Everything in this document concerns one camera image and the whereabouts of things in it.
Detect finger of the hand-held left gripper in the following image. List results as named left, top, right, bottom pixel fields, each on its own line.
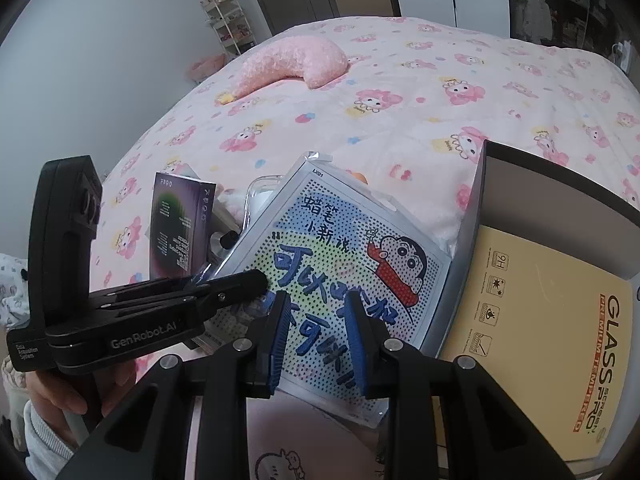
left=90, top=267, right=213, bottom=302
left=107, top=269, right=269, bottom=320

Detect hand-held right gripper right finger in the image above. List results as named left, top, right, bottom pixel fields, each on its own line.
left=345, top=290, right=591, bottom=480

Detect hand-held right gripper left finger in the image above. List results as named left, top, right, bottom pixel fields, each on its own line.
left=57, top=292, right=293, bottom=480

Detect dark purple product box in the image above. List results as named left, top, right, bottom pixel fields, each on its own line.
left=149, top=171, right=217, bottom=281

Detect clear plastic case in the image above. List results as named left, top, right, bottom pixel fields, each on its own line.
left=207, top=175, right=286, bottom=261

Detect cartoon bead art packet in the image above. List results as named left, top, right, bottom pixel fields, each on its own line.
left=195, top=152, right=453, bottom=428

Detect black cardboard box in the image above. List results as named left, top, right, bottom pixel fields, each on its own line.
left=420, top=140, right=640, bottom=466

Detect person's left forearm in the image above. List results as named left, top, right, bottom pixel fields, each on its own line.
left=22, top=400, right=81, bottom=480

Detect person's left hand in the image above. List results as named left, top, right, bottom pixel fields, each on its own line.
left=25, top=357, right=138, bottom=441

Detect white patterned cloth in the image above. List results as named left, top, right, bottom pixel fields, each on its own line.
left=0, top=252, right=28, bottom=326

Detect pink cartoon print cloth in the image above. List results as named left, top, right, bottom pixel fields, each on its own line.
left=245, top=390, right=386, bottom=480

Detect yellow screen protector packet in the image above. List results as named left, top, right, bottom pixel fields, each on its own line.
left=442, top=225, right=633, bottom=461

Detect pink plush pillow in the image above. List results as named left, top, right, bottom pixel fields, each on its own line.
left=216, top=35, right=348, bottom=106

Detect pink printed blanket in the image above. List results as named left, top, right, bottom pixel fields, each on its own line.
left=97, top=15, right=640, bottom=311

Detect white shelf rack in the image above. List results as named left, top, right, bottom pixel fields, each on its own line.
left=202, top=0, right=256, bottom=56

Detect hanging clothes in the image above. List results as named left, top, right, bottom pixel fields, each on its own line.
left=510, top=0, right=601, bottom=51

